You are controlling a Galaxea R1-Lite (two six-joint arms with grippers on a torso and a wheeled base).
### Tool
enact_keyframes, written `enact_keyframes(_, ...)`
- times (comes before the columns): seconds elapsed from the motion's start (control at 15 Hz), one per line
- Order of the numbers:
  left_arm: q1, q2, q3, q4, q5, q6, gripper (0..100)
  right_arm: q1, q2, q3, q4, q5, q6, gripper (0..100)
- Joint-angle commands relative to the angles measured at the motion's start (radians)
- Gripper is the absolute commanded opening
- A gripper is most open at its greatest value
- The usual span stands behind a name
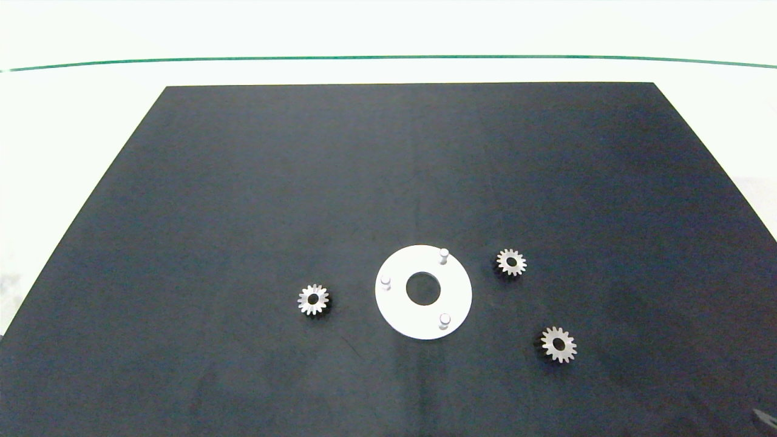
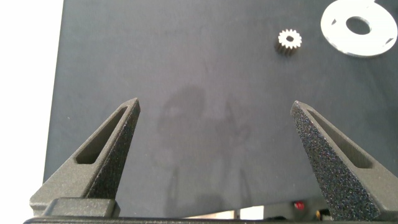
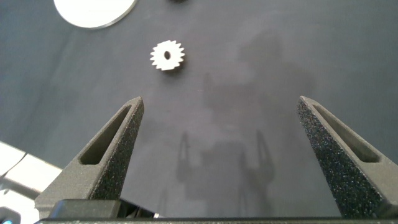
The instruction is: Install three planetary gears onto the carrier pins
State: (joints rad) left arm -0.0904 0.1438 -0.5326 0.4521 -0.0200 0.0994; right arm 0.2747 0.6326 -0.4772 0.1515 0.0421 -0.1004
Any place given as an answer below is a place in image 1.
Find round white plate with pins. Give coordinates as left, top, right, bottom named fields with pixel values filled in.
left=375, top=245, right=473, bottom=340

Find dark mat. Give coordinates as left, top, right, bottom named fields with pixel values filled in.
left=0, top=82, right=777, bottom=437

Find small steel spur gear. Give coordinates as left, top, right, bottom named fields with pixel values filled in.
left=297, top=284, right=330, bottom=317
left=496, top=248, right=528, bottom=277
left=540, top=326, right=578, bottom=364

